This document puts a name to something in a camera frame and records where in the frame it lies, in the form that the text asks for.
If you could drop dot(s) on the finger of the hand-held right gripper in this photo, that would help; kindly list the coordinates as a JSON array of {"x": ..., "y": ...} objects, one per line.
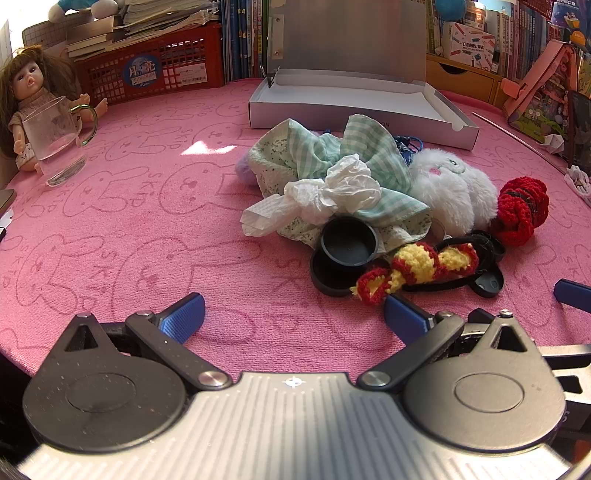
[
  {"x": 480, "y": 316},
  {"x": 573, "y": 295}
]

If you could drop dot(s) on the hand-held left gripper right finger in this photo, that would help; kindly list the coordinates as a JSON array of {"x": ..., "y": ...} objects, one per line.
[{"x": 406, "y": 318}]

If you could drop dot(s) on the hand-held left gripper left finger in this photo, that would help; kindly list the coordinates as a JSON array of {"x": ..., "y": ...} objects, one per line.
[{"x": 182, "y": 318}]

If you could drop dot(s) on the red yellow crochet piece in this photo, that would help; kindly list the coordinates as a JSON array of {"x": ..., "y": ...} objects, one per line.
[{"x": 415, "y": 263}]

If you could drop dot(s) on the black round cap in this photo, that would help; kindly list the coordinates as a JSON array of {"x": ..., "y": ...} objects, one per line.
[{"x": 348, "y": 244}]

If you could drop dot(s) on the white fluffy plush toy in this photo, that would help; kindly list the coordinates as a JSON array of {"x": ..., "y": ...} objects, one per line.
[{"x": 443, "y": 189}]

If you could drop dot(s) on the white tissue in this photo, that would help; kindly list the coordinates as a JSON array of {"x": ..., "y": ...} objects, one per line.
[{"x": 346, "y": 184}]

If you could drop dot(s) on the purple plush toy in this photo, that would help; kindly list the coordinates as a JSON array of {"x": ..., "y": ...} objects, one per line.
[{"x": 244, "y": 170}]

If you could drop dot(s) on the blue patterned pouch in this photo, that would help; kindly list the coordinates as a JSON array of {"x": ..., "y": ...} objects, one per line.
[{"x": 408, "y": 147}]

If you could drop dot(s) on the green checked cloth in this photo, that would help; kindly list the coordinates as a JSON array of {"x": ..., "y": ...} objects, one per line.
[{"x": 369, "y": 138}]

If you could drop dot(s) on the grey cardboard box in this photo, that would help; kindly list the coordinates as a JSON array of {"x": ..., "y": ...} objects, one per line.
[{"x": 346, "y": 46}]

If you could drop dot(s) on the small black lid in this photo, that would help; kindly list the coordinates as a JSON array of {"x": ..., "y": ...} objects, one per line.
[{"x": 487, "y": 284}]

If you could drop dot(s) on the pink rabbit print mat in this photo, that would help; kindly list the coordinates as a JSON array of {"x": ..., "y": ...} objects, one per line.
[{"x": 161, "y": 221}]

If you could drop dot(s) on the white pink cloth strip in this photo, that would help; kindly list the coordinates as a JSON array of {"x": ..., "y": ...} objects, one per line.
[{"x": 579, "y": 181}]

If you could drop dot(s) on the white folded paper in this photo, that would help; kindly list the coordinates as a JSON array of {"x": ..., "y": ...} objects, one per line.
[{"x": 553, "y": 144}]

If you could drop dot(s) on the thin metal rod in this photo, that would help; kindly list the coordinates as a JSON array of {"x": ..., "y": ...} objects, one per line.
[{"x": 517, "y": 138}]

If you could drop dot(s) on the pink house toy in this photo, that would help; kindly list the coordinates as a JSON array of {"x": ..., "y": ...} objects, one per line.
[{"x": 545, "y": 92}]

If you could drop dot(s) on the clear glass mug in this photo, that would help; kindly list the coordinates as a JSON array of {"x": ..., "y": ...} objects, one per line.
[{"x": 55, "y": 143}]

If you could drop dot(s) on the wooden drawer unit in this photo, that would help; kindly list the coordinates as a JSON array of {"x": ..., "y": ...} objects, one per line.
[{"x": 461, "y": 83}]

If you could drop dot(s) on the large red plastic basket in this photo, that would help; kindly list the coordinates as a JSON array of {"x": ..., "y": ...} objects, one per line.
[{"x": 184, "y": 60}]

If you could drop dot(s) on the white stationery box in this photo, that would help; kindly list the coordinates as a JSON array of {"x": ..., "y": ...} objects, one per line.
[{"x": 468, "y": 46}]

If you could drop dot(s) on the row of shelf books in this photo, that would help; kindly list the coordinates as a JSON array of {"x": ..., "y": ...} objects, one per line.
[{"x": 521, "y": 27}]

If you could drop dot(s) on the blue printed carton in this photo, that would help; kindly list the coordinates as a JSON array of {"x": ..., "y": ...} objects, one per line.
[{"x": 570, "y": 14}]

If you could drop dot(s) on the brown-haired doll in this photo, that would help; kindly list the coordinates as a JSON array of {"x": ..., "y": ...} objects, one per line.
[{"x": 32, "y": 78}]

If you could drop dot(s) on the row of blue books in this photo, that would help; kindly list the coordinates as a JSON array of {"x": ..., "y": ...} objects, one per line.
[{"x": 240, "y": 37}]

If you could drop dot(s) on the stack of lying books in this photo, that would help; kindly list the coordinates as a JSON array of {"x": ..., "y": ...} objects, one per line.
[{"x": 147, "y": 18}]

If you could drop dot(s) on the blue white penguin plush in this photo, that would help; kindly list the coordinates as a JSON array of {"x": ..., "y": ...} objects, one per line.
[{"x": 450, "y": 8}]

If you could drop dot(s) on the white grid board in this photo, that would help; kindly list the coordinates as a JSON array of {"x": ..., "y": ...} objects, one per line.
[{"x": 46, "y": 34}]

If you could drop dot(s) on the blue white cat plush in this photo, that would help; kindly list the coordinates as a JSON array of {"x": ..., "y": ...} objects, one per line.
[{"x": 83, "y": 8}]

